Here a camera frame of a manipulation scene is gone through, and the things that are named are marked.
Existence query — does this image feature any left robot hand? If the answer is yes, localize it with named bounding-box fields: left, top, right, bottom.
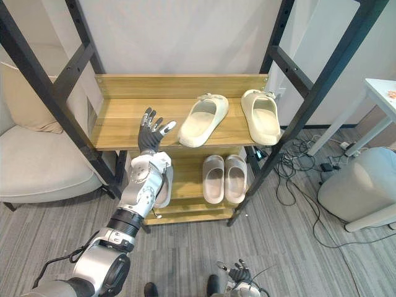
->
left=137, top=107, right=178, bottom=153

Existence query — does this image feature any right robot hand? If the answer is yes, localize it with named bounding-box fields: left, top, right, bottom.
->
left=217, top=258, right=251, bottom=283

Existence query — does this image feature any wooden rack shelf with backboard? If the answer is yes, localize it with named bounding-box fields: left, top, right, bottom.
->
left=88, top=74, right=282, bottom=152

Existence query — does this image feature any wooden low rack shelf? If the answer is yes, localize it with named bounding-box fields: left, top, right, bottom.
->
left=144, top=147, right=248, bottom=226

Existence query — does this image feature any robot right dark foot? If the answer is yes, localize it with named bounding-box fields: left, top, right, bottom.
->
left=206, top=274, right=220, bottom=296

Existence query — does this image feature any cream slide slipper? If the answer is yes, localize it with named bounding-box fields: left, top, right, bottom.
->
left=177, top=93, right=230, bottom=147
left=241, top=88, right=282, bottom=145

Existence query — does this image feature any beige armchair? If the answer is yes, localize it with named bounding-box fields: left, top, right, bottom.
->
left=0, top=43, right=105, bottom=212

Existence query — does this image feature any grey cushioned stool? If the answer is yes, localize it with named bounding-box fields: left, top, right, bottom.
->
left=318, top=147, right=396, bottom=233

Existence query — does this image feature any white table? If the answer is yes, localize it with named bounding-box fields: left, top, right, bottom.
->
left=307, top=77, right=396, bottom=157

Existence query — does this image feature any black floor cable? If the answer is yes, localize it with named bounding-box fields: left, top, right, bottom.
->
left=272, top=136, right=396, bottom=297

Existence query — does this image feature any black metal shoe rack frame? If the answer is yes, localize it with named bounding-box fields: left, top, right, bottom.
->
left=0, top=0, right=384, bottom=233

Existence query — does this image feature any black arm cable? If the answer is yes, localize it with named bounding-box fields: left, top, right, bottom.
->
left=30, top=235, right=100, bottom=288

